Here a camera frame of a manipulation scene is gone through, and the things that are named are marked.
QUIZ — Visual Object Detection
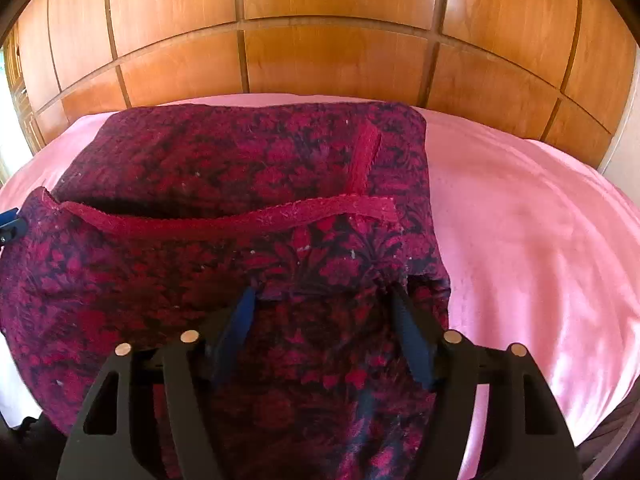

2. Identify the pink bed sheet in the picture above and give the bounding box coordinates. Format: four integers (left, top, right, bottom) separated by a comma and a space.
0, 92, 640, 480

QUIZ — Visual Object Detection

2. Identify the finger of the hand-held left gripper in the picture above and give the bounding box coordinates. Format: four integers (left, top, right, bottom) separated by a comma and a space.
0, 209, 26, 248

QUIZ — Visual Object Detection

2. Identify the wooden panelled wardrobe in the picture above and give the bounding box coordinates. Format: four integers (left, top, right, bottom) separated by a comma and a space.
12, 0, 640, 173

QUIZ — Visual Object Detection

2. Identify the carved wooden door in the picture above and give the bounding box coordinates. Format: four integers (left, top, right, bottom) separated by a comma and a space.
4, 25, 48, 157

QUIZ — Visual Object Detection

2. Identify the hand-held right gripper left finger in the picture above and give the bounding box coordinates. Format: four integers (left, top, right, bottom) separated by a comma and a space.
56, 287, 258, 480

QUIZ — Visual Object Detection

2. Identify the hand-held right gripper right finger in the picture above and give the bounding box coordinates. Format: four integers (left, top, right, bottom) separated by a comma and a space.
390, 285, 583, 480

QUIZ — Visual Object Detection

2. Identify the red floral knit garment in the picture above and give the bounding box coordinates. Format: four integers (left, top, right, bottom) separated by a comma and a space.
0, 101, 452, 480

